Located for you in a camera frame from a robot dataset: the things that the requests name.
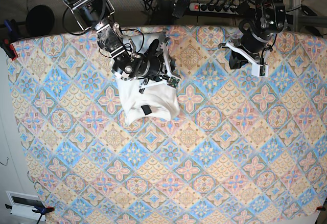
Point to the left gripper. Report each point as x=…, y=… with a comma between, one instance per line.
x=248, y=50

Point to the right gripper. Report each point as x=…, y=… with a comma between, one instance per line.
x=152, y=67

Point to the white printed T-shirt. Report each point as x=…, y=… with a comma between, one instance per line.
x=159, y=101

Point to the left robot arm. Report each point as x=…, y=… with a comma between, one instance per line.
x=269, y=20

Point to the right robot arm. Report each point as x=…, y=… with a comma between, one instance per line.
x=95, y=15

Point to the black remote control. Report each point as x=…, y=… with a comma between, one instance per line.
x=180, y=7

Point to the white power strip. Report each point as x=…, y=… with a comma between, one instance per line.
x=213, y=8

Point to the patterned tablecloth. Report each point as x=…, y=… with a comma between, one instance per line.
x=243, y=149

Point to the grey metal table leg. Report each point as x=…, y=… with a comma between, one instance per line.
x=303, y=15

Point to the black round stool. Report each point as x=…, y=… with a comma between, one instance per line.
x=40, y=21

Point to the orange clamp lower right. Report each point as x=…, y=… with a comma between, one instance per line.
x=321, y=208

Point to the blue clamp lower left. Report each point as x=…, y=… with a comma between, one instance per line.
x=38, y=210

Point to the white wall outlet box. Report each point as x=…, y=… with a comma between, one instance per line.
x=22, y=205

